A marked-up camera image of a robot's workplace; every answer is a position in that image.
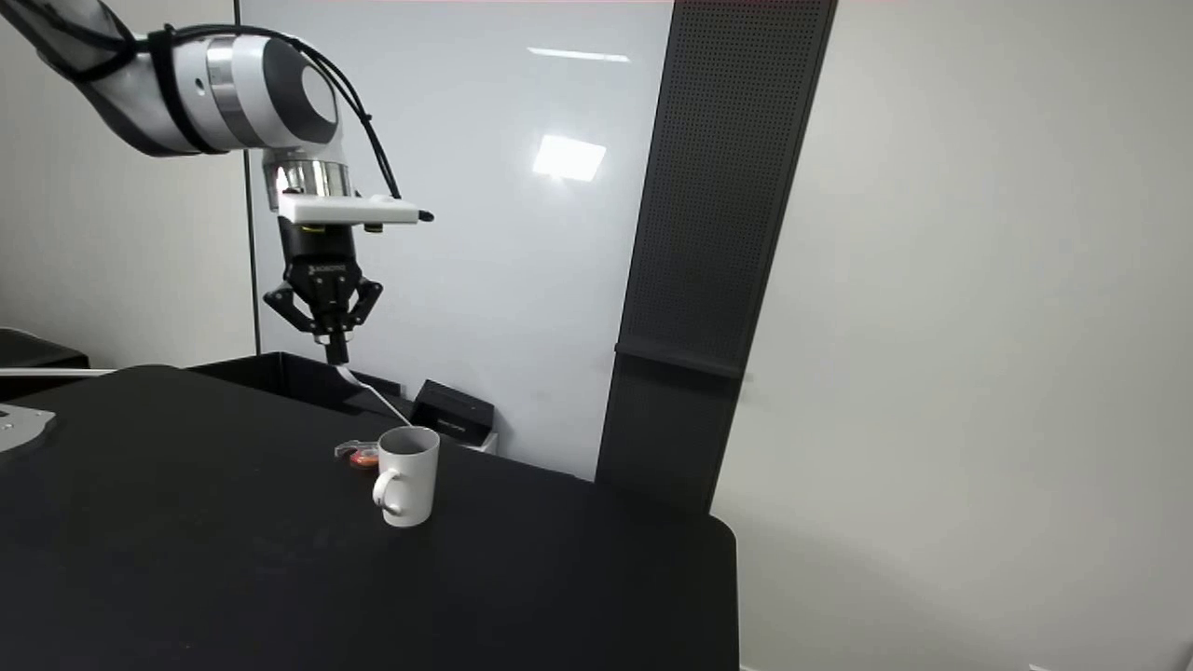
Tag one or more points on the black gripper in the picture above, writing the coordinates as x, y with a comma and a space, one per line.
319, 262

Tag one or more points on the white spoon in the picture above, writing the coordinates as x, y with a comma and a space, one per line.
369, 390

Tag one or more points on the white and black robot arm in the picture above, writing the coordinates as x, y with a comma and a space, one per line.
223, 87

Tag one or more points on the white ceramic mug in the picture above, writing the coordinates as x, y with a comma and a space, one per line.
404, 486

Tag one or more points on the black open bin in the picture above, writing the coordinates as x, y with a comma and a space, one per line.
293, 378

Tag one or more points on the orange tape dispenser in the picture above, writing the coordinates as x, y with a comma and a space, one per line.
355, 457

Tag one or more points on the small black box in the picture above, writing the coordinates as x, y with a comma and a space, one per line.
452, 411

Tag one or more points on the white whiteboard panel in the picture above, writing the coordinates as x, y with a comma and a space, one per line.
523, 130

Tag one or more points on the silver metal mounting plate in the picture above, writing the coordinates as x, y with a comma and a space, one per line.
21, 427

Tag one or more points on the black vertical pillar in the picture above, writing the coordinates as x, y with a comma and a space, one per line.
733, 112

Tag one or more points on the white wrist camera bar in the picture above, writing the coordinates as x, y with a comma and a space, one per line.
348, 211

